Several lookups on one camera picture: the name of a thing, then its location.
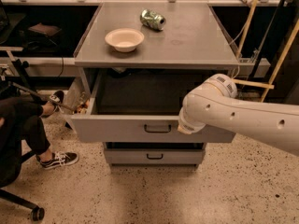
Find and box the grey bottom drawer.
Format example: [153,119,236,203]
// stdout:
[104,149,205,165]

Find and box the black office chair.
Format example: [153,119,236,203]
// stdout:
[0,151,45,221]

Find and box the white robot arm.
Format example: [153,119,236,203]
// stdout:
[178,74,299,156]

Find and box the grey top drawer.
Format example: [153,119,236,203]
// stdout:
[72,69,235,143]

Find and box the grey drawer cabinet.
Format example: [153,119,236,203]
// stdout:
[73,1,240,170]

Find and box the wooden stick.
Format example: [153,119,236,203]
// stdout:
[236,0,259,59]

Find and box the seated person in black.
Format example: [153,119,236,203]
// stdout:
[0,97,50,155]

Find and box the dark box on shelf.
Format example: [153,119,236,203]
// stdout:
[28,23,61,36]

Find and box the white paper bowl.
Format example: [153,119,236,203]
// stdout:
[105,28,144,52]

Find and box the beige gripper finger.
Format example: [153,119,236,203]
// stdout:
[178,126,191,134]

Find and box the black tripod pole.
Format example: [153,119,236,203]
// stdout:
[8,81,76,112]

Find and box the black white sneaker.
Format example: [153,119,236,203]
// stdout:
[36,152,79,170]

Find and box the crushed green soda can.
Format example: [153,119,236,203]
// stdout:
[140,9,166,31]

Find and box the grey drawer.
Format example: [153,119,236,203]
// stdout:
[72,69,235,143]
[104,149,205,165]

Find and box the white paper in cabinet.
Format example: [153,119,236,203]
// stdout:
[112,67,126,74]

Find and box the clear plastic bag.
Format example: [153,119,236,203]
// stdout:
[60,77,90,131]

